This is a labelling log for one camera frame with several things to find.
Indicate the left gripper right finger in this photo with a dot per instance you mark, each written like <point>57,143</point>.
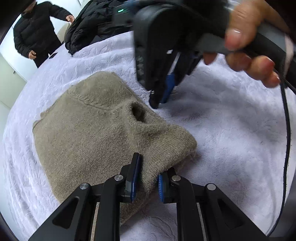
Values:
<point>205,212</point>

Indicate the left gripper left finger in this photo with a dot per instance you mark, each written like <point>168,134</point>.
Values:
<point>93,208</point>

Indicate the beige knit sweater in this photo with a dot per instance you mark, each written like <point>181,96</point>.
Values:
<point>93,129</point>

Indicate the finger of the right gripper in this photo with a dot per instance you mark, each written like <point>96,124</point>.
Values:
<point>169,86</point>
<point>159,87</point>

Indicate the white textured bedspread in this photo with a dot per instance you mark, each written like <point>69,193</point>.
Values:
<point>239,126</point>

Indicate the black puffer jacket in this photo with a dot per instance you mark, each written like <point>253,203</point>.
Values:
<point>93,24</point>

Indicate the right hand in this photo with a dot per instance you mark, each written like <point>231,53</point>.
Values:
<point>242,29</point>

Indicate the person in black jacket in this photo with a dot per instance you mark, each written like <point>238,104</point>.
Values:
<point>34,34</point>

